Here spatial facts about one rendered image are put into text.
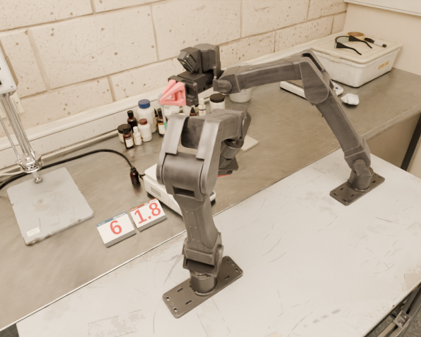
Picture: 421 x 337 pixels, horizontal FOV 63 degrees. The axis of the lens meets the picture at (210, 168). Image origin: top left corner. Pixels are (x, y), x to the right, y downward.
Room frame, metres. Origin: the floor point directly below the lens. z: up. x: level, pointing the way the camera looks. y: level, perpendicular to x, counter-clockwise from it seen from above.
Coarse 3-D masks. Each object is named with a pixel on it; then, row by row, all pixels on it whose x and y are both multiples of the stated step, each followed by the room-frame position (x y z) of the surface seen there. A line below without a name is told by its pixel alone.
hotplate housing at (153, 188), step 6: (144, 180) 0.83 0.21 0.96; (150, 180) 0.82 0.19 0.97; (150, 186) 0.82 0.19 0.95; (156, 186) 0.80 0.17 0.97; (162, 186) 0.79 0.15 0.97; (150, 192) 0.82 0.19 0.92; (156, 192) 0.80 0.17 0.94; (162, 192) 0.77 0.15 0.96; (162, 198) 0.78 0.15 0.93; (168, 198) 0.75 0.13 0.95; (210, 198) 0.78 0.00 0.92; (168, 204) 0.76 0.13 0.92; (174, 204) 0.74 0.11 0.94; (174, 210) 0.74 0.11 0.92
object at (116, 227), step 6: (126, 216) 0.71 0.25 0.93; (108, 222) 0.68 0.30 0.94; (114, 222) 0.69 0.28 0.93; (120, 222) 0.69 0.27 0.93; (126, 222) 0.69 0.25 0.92; (102, 228) 0.67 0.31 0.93; (108, 228) 0.67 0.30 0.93; (114, 228) 0.67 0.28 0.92; (120, 228) 0.67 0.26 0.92; (126, 228) 0.68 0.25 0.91; (102, 234) 0.65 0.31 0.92; (108, 234) 0.65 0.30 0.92; (114, 234) 0.66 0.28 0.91
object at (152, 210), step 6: (150, 204) 0.75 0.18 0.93; (156, 204) 0.75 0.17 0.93; (138, 210) 0.73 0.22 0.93; (144, 210) 0.73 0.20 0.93; (150, 210) 0.74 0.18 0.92; (156, 210) 0.74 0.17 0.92; (138, 216) 0.71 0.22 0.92; (144, 216) 0.72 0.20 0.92; (150, 216) 0.72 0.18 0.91; (156, 216) 0.72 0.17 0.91; (138, 222) 0.70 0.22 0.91
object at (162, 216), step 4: (132, 216) 0.71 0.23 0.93; (160, 216) 0.73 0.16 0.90; (164, 216) 0.73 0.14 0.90; (148, 220) 0.71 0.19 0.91; (152, 220) 0.71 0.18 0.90; (156, 220) 0.71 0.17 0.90; (160, 220) 0.71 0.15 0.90; (136, 224) 0.69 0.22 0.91; (140, 224) 0.70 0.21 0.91; (144, 224) 0.70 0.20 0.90; (148, 224) 0.70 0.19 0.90; (152, 224) 0.70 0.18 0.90; (140, 228) 0.68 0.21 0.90; (144, 228) 0.68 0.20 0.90
